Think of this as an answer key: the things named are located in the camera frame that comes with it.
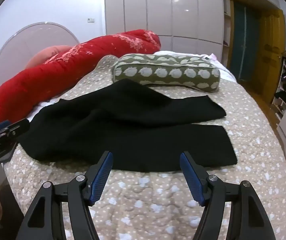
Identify green patterned pillow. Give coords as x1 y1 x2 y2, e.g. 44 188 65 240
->
111 53 220 93

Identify white round headboard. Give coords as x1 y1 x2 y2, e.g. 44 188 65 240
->
0 22 80 110

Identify red floral quilt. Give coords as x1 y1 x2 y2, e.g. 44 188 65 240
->
0 29 161 127

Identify yellow wooden door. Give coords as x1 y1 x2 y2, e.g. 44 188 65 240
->
258 9 286 103

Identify white glossy wardrobe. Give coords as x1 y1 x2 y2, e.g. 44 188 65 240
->
105 0 225 47

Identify beige dotted bedspread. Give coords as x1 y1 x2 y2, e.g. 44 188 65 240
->
3 54 286 240

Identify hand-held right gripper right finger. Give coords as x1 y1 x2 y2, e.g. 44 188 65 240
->
179 151 276 240

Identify pink pillow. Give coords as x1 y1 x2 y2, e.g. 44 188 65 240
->
25 45 69 69

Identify black pants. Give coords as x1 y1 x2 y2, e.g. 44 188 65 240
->
16 78 238 173

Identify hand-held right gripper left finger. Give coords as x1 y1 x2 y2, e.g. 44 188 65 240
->
15 151 114 240

